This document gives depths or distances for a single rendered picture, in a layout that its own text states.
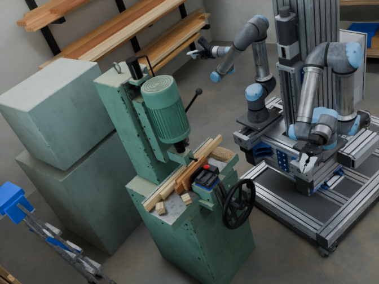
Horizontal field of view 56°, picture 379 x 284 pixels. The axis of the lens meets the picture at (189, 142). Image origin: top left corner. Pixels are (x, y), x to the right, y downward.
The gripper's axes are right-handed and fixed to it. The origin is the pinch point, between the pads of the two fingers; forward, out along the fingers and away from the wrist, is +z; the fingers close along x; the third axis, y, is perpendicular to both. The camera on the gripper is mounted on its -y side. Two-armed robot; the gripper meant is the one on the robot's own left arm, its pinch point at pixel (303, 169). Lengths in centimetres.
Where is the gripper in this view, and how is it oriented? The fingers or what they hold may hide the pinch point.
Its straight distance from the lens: 152.9
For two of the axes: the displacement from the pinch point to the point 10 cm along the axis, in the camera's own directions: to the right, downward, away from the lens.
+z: -5.0, 7.3, -4.7
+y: 2.2, 6.3, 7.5
